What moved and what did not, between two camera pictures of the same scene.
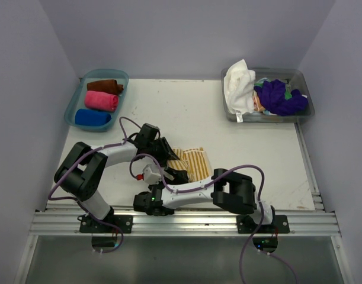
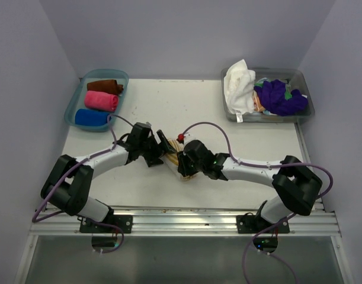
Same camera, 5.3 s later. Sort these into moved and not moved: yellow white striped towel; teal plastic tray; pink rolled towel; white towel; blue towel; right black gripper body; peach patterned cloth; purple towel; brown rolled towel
Moved: yellow white striped towel; right black gripper body
Not moved: brown rolled towel; purple towel; blue towel; white towel; teal plastic tray; peach patterned cloth; pink rolled towel
